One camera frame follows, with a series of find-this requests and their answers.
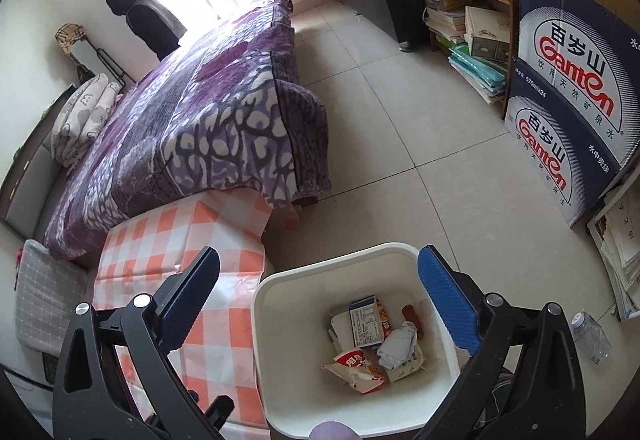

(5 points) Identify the stack of white papers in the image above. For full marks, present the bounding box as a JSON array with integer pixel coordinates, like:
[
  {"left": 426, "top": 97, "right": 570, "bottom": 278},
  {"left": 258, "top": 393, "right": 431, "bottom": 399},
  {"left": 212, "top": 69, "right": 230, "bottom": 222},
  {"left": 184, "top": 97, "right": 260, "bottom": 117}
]
[{"left": 586, "top": 165, "right": 640, "bottom": 321}]

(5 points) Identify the standing mirror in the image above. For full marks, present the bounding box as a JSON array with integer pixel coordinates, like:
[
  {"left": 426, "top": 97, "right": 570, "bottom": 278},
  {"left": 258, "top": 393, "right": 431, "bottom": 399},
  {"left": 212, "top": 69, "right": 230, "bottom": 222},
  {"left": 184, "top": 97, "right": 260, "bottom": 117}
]
[{"left": 70, "top": 45, "right": 101, "bottom": 84}]

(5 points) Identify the grey bed headboard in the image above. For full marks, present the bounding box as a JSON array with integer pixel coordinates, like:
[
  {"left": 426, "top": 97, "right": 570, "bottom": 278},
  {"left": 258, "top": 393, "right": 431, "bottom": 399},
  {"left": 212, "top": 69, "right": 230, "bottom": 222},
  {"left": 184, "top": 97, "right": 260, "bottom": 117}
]
[{"left": 0, "top": 83, "right": 76, "bottom": 241}]

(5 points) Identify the grey checked cushion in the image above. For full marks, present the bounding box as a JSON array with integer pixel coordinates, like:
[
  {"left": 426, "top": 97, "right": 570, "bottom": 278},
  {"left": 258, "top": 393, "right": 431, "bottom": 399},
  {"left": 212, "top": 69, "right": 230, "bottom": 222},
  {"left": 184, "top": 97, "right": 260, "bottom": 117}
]
[{"left": 15, "top": 239, "right": 86, "bottom": 356}]

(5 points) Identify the red sausage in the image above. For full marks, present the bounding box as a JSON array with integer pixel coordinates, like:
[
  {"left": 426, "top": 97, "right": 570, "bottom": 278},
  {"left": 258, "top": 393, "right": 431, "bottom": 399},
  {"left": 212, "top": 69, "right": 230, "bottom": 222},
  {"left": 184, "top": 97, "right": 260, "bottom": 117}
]
[{"left": 402, "top": 304, "right": 425, "bottom": 341}]

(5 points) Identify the navy water carton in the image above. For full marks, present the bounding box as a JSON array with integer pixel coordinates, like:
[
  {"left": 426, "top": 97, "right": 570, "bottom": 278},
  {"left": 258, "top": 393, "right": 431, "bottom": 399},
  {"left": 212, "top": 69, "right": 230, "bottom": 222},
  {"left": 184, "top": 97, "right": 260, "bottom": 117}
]
[
  {"left": 515, "top": 0, "right": 640, "bottom": 171},
  {"left": 502, "top": 58, "right": 640, "bottom": 227}
]

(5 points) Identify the white tissue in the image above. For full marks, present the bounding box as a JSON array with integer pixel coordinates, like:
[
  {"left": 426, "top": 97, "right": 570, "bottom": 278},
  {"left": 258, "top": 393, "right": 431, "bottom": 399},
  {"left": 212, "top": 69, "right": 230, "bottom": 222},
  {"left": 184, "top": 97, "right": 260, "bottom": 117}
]
[{"left": 376, "top": 323, "right": 418, "bottom": 371}]

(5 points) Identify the stack of teal books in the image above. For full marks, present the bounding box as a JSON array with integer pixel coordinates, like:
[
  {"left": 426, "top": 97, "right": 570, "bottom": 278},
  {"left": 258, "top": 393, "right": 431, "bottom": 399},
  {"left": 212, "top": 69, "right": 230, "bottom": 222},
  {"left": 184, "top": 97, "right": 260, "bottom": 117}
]
[{"left": 447, "top": 43, "right": 508, "bottom": 106}]

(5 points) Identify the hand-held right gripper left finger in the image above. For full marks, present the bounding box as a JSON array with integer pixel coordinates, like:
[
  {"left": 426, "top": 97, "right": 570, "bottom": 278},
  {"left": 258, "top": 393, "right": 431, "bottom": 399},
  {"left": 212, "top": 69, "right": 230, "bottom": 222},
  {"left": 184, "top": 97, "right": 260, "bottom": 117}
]
[{"left": 52, "top": 245, "right": 221, "bottom": 440}]

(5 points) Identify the purple rounded object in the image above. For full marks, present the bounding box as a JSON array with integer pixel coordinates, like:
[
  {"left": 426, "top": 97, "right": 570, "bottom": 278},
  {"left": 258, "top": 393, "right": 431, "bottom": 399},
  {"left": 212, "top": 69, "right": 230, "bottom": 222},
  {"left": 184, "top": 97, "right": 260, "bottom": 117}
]
[{"left": 311, "top": 422, "right": 358, "bottom": 440}]

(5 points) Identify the black storage bench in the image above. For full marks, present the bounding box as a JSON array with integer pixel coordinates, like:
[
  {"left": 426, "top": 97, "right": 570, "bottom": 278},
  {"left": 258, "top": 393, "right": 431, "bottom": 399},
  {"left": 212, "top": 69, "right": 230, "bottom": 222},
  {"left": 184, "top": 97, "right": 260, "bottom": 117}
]
[{"left": 322, "top": 0, "right": 416, "bottom": 52}]

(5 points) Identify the orange checkered tablecloth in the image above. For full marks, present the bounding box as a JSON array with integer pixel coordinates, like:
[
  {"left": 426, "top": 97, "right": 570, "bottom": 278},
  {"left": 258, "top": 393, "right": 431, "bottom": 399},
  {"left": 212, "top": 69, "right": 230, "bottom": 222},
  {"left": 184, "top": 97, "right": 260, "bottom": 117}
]
[{"left": 92, "top": 193, "right": 301, "bottom": 426}]

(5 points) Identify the white carton box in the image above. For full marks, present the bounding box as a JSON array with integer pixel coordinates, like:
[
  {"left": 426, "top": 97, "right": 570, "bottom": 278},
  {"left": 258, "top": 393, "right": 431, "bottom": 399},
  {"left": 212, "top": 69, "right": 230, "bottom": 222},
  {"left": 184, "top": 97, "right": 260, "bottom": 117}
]
[{"left": 327, "top": 295, "right": 391, "bottom": 351}]

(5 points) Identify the white plastic trash bin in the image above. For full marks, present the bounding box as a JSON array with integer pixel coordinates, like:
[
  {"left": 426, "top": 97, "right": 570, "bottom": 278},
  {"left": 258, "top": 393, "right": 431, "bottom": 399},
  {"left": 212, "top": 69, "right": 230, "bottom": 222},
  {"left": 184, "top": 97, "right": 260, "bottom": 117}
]
[{"left": 250, "top": 243, "right": 463, "bottom": 440}]

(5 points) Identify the clear water bottle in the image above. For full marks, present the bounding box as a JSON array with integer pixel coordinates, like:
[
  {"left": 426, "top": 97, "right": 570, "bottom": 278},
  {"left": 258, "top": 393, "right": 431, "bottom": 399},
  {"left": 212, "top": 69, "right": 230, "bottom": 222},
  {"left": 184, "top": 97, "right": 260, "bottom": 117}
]
[{"left": 570, "top": 311, "right": 613, "bottom": 366}]

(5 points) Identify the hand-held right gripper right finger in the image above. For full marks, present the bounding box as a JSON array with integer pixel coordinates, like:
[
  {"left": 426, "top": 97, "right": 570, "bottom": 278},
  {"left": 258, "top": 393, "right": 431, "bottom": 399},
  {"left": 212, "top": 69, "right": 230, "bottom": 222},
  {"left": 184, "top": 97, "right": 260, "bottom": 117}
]
[{"left": 417, "top": 245, "right": 588, "bottom": 440}]

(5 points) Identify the black metal rack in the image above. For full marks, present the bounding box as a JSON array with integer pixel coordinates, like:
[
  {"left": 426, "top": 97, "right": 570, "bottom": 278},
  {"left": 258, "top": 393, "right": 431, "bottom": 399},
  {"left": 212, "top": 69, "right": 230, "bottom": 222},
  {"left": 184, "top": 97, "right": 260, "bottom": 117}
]
[{"left": 95, "top": 48, "right": 136, "bottom": 88}]

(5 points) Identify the white cardboard box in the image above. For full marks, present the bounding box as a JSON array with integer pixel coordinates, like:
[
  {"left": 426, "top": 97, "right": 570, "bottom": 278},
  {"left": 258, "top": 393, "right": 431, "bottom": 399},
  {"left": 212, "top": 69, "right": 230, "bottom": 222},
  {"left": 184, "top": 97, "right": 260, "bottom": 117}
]
[{"left": 464, "top": 5, "right": 511, "bottom": 61}]

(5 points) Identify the white printed pillow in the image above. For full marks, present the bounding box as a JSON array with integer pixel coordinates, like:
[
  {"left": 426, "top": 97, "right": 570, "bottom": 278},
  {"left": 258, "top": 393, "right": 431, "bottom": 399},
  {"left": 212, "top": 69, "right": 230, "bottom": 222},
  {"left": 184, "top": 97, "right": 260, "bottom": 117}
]
[
  {"left": 65, "top": 73, "right": 121, "bottom": 131},
  {"left": 51, "top": 90, "right": 108, "bottom": 166}
]

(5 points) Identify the red snack packet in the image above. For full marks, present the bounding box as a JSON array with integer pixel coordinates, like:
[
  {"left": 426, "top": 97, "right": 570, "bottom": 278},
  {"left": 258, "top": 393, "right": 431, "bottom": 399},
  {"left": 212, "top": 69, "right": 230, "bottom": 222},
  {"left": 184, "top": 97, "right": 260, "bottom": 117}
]
[{"left": 322, "top": 349, "right": 388, "bottom": 395}]

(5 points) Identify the bed with purple blanket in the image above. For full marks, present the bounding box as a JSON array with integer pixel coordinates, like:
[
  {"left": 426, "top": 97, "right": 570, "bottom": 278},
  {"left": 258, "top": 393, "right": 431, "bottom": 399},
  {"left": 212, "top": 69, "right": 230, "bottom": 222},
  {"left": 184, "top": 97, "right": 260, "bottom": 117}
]
[{"left": 42, "top": 0, "right": 333, "bottom": 261}]

